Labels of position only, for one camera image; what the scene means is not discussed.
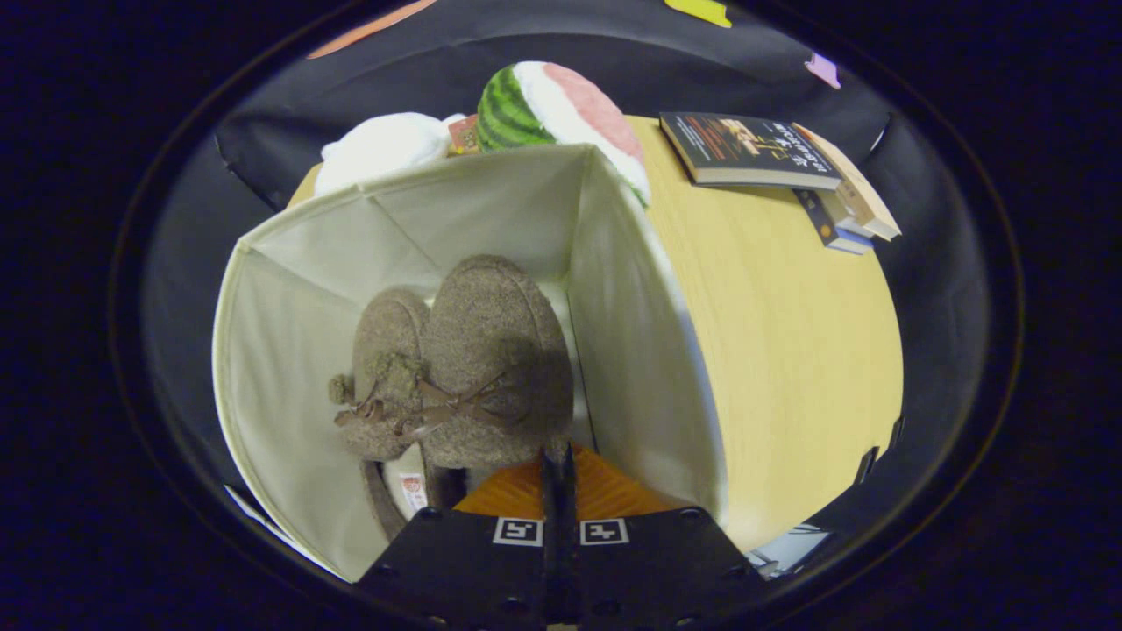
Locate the white plush toy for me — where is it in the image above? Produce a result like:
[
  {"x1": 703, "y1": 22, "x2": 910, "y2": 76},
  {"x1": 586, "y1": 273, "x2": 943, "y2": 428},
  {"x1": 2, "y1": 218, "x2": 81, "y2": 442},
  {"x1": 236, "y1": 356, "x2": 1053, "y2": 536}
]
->
[{"x1": 314, "y1": 112, "x2": 465, "y2": 195}]

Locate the beige cover book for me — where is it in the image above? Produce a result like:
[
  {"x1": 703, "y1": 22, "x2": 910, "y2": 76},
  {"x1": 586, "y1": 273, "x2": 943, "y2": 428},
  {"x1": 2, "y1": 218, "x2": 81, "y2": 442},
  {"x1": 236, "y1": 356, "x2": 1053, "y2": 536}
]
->
[{"x1": 793, "y1": 123, "x2": 902, "y2": 242}]

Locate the cream fabric storage box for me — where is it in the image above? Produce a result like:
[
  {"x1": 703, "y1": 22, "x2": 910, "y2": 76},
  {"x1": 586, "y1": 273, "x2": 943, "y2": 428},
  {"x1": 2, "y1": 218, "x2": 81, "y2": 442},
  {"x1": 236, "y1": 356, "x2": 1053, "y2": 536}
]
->
[{"x1": 212, "y1": 143, "x2": 728, "y2": 584}]

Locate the brown fuzzy shoe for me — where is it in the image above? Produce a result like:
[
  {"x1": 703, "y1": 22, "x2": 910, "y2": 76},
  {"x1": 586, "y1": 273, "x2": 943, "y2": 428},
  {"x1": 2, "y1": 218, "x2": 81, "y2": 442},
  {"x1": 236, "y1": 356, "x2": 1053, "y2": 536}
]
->
[
  {"x1": 329, "y1": 287, "x2": 432, "y2": 540},
  {"x1": 419, "y1": 254, "x2": 575, "y2": 509}
]

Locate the black cover book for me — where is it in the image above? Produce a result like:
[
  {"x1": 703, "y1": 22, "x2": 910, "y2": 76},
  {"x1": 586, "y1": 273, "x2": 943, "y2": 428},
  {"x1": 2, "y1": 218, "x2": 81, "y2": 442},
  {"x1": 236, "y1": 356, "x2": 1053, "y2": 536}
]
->
[{"x1": 659, "y1": 112, "x2": 842, "y2": 191}]

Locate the watermelon slice plush toy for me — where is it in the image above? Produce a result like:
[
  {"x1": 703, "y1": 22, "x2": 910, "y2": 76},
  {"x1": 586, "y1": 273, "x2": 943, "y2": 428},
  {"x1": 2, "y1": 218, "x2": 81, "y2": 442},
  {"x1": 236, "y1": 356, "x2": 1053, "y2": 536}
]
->
[{"x1": 476, "y1": 61, "x2": 652, "y2": 207}]

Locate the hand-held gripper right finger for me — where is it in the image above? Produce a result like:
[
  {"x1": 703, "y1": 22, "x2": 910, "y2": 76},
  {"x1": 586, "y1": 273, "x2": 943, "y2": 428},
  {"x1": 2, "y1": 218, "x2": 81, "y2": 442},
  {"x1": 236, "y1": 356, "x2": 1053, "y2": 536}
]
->
[{"x1": 563, "y1": 445, "x2": 762, "y2": 627}]

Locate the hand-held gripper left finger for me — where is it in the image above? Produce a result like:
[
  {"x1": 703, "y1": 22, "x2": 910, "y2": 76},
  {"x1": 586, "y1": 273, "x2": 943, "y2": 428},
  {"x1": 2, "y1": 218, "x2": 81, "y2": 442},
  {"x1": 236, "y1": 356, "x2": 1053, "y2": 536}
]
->
[{"x1": 358, "y1": 449, "x2": 562, "y2": 630}]

